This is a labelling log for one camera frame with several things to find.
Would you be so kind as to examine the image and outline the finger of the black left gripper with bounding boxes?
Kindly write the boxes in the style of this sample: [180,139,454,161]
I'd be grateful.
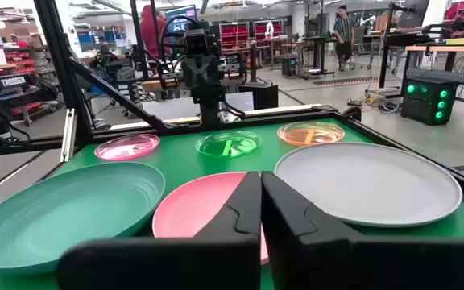
[180,55,204,102]
[202,55,224,102]

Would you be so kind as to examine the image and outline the black computer with green lights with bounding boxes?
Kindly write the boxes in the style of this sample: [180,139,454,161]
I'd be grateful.
[400,77,459,126]

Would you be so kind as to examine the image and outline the black computer monitor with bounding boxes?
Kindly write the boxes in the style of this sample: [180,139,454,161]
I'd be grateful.
[164,4,198,34]

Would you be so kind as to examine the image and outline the green table mat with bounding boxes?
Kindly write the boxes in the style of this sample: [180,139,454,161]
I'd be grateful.
[0,117,464,290]

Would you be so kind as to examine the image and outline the silver metal frame bracket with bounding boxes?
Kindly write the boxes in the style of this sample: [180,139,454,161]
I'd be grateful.
[60,107,77,163]

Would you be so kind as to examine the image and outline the coiled floor cables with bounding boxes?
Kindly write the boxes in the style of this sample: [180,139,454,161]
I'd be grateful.
[378,99,403,114]

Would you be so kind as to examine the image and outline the transparent orange plastic plate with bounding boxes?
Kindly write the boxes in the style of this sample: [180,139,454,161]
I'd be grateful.
[276,121,346,147]

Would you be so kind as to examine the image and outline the transparent green plastic plate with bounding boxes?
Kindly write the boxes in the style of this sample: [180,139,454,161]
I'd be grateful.
[194,130,262,159]

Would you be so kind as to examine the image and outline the transparent pink plastic plate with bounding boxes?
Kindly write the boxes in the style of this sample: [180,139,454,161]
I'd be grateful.
[93,133,161,162]

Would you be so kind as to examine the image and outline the person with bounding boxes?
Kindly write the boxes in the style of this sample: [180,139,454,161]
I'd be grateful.
[139,4,169,58]
[333,5,355,73]

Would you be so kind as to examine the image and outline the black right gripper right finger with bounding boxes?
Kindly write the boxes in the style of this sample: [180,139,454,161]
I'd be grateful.
[261,171,464,290]

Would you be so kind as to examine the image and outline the black box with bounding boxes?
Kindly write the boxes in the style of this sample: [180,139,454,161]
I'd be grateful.
[238,81,280,110]

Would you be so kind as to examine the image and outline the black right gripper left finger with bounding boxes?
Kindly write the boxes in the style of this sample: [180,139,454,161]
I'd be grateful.
[56,171,263,290]

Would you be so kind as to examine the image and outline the red storage shelf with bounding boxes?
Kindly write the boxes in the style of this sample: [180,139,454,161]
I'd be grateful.
[218,21,251,52]
[252,19,285,42]

